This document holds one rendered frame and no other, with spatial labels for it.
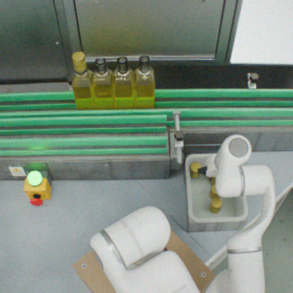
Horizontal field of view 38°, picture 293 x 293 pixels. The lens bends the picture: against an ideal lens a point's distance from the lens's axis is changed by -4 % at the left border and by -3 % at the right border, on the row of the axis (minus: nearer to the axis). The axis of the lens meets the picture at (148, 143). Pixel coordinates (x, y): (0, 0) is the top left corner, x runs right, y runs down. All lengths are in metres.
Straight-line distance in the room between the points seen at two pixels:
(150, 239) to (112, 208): 0.47
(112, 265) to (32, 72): 0.80
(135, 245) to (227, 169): 0.30
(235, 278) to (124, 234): 0.30
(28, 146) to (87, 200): 0.26
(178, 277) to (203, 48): 0.70
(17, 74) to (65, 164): 0.37
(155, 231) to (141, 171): 0.47
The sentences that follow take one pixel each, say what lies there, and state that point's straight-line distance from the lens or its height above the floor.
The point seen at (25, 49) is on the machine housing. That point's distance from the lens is 1.42.
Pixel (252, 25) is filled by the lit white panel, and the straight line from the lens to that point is 1.30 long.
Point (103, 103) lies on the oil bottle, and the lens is 1.29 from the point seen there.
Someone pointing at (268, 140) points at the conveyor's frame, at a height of 0.82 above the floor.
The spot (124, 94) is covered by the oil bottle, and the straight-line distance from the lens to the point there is 1.25.
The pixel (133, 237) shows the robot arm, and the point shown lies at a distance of 0.92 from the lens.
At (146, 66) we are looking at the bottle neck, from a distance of 1.19.
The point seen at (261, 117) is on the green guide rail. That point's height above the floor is 0.93.
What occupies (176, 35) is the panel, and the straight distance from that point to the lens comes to 1.30.
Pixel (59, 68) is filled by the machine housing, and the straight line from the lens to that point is 1.47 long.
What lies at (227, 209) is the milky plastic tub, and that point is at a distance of 1.37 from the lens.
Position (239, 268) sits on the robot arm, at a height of 1.01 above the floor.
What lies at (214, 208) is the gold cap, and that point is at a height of 0.80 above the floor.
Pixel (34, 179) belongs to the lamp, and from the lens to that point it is 1.34.
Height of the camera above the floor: 2.01
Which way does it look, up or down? 58 degrees down
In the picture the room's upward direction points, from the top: straight up
